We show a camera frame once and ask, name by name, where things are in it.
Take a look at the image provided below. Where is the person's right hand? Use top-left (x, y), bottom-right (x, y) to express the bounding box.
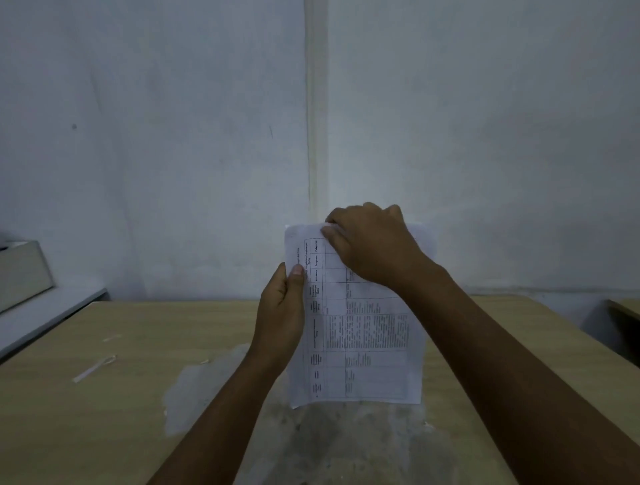
top-left (320, 202), bottom-right (442, 296)

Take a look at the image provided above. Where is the person's left hand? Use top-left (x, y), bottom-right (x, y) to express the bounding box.
top-left (248, 263), bottom-right (306, 377)

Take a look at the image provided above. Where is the white printed paper sheet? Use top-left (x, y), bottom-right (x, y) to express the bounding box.
top-left (284, 222), bottom-right (435, 410)

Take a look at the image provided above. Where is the person's left forearm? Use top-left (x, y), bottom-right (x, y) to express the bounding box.
top-left (147, 351), bottom-right (290, 485)

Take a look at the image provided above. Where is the person's right forearm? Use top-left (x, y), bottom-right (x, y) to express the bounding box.
top-left (396, 262), bottom-right (640, 485)

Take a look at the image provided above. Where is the white side table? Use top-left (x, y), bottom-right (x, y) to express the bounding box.
top-left (0, 287), bottom-right (109, 361)

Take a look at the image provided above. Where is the white box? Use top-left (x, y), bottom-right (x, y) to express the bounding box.
top-left (0, 240), bottom-right (55, 314)

